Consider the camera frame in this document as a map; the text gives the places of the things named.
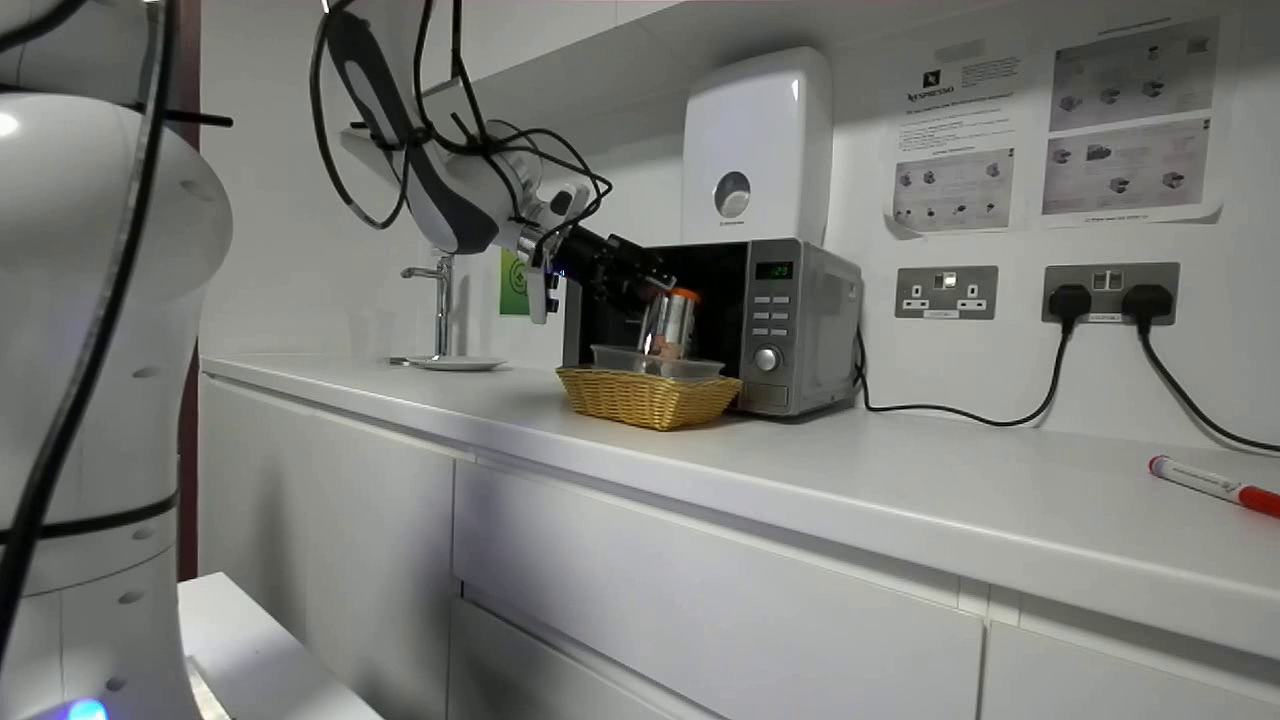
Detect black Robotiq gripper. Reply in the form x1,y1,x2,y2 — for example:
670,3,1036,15
557,224,687,352

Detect brown wicker basket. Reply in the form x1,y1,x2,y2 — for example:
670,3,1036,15
557,364,743,433

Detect silver microwave oven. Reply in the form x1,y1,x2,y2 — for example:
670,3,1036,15
561,237,867,422

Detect chrome tap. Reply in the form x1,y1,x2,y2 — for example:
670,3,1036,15
396,246,473,364

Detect silver double socket plate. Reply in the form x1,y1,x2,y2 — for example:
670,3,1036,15
892,259,1005,325
1042,259,1186,329

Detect wide white drawer front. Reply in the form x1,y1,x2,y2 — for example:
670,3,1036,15
452,456,989,720

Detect photo instruction sheet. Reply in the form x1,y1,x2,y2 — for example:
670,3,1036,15
884,145,1020,238
1036,116,1223,224
1046,15,1223,134

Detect white cabinet door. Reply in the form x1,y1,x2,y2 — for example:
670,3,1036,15
195,374,464,720

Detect white text notice sheet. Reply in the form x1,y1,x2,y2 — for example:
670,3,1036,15
892,37,1034,151

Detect white lower drawer front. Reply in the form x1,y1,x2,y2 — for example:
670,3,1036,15
445,595,726,720

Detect white robot table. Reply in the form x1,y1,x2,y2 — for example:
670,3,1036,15
178,567,387,720

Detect white marker red cap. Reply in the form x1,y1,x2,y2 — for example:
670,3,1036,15
1146,453,1280,521

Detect green yellow wall poster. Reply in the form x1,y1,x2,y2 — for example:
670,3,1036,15
497,246,539,321

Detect white wall water heater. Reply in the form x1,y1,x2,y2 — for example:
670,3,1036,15
680,42,838,250

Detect white wall cabinet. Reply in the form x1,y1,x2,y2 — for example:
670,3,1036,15
338,0,858,209

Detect black microwave power cable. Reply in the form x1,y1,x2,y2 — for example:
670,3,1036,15
853,279,1097,433

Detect dark brown door frame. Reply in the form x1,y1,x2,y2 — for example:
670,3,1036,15
167,0,216,580

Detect black plug with cable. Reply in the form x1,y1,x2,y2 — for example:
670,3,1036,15
1115,279,1280,461

